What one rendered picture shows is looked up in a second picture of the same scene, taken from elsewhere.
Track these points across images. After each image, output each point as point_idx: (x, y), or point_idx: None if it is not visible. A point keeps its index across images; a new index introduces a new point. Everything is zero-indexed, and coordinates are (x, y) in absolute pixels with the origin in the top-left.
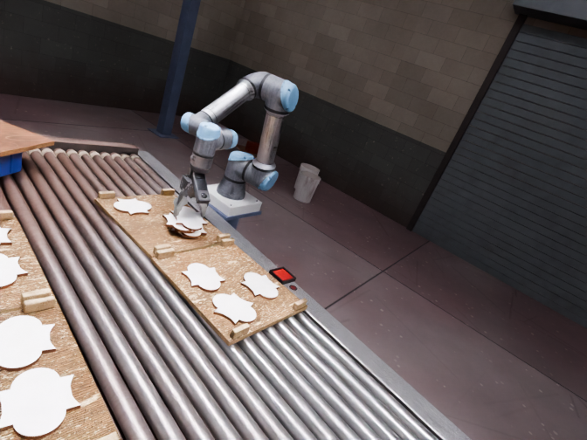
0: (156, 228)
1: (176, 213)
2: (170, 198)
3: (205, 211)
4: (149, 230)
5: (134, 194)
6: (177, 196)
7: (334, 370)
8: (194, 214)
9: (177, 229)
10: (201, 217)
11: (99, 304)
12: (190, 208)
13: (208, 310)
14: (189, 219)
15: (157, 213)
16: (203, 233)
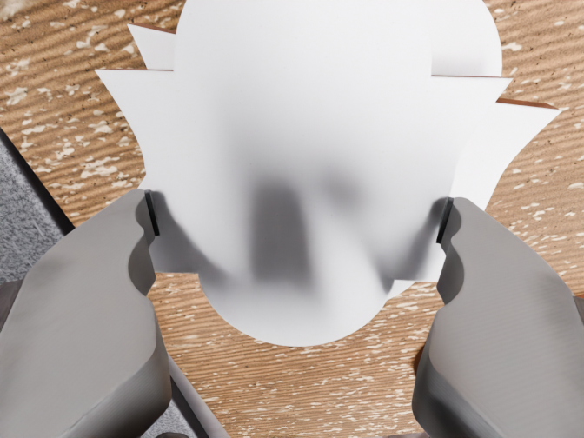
0: (512, 165)
1: (481, 209)
2: (268, 422)
3: (81, 225)
4: (583, 140)
5: (408, 437)
6: (228, 433)
7: None
8: (226, 239)
9: (486, 11)
10: (157, 182)
11: None
12: (236, 324)
13: None
14: (319, 144)
15: (402, 320)
16: (160, 29)
